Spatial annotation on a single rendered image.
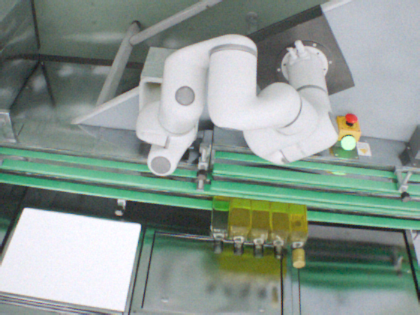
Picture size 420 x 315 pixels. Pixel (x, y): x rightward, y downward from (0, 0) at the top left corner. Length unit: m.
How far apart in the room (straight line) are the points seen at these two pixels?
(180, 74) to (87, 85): 1.26
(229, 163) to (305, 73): 0.36
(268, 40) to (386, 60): 0.36
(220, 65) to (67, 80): 1.41
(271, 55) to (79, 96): 1.03
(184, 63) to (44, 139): 0.77
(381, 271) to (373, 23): 0.81
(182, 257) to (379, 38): 0.86
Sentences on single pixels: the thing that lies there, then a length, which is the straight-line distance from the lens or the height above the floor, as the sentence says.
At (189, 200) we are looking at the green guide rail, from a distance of 1.45.
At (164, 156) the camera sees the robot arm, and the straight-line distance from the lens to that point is 1.14.
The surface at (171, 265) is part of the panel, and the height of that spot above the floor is 1.13.
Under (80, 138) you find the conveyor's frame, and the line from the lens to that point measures 1.52.
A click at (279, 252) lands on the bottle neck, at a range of 1.32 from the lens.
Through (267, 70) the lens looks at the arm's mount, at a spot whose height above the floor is 0.81.
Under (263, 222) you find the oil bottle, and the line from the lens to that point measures 1.36.
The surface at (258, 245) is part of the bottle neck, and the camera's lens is 1.33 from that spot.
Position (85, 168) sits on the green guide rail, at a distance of 1.45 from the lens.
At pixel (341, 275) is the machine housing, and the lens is 1.55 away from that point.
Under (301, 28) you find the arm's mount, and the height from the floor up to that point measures 0.81.
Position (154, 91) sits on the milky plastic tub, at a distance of 1.40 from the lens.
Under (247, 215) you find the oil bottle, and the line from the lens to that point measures 1.36.
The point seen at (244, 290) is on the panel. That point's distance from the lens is 1.40.
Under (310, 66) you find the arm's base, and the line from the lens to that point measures 1.19.
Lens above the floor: 1.87
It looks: 46 degrees down
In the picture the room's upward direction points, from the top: 174 degrees counter-clockwise
